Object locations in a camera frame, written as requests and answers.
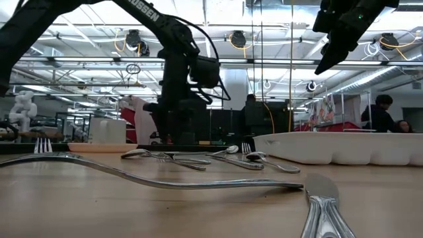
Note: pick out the black monitor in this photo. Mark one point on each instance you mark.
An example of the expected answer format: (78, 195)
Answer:
(228, 125)
(264, 115)

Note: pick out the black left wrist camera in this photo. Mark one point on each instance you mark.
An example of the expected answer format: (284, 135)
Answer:
(205, 71)

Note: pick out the silver table knife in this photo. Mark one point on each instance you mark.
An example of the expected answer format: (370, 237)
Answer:
(325, 215)
(244, 164)

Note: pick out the white column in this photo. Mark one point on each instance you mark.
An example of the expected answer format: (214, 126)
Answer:
(236, 89)

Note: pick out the black wall screen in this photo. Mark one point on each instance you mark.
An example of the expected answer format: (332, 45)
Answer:
(414, 114)

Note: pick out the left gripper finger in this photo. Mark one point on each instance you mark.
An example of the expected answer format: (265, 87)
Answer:
(178, 135)

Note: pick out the white plastic cutlery tray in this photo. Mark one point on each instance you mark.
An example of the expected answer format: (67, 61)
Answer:
(330, 148)

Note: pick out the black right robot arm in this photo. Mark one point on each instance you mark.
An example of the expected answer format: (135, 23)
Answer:
(385, 4)

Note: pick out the silver spoon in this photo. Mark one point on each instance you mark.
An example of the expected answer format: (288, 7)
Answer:
(256, 156)
(232, 149)
(135, 152)

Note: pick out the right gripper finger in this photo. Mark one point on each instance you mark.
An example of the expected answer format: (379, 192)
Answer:
(335, 54)

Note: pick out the silver ventilation duct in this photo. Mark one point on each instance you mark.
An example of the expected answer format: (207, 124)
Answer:
(373, 79)

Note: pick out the colourful poster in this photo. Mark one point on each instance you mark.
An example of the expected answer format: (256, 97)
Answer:
(325, 109)

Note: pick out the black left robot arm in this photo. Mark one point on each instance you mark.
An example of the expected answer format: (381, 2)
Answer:
(33, 26)

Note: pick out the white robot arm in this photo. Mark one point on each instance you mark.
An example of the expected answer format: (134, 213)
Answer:
(23, 109)

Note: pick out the silver fork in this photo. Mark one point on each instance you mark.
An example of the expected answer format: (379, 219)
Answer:
(41, 145)
(198, 185)
(246, 152)
(191, 166)

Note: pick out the white board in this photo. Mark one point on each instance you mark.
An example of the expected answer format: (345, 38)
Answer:
(145, 125)

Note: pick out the person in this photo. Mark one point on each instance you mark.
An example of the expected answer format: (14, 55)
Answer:
(251, 98)
(404, 127)
(380, 115)

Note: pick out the red table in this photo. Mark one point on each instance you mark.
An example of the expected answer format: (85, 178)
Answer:
(333, 127)

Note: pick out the red panel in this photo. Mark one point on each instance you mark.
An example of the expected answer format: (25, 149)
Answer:
(128, 115)

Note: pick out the pink round plate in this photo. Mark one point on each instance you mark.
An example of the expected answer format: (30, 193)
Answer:
(102, 147)

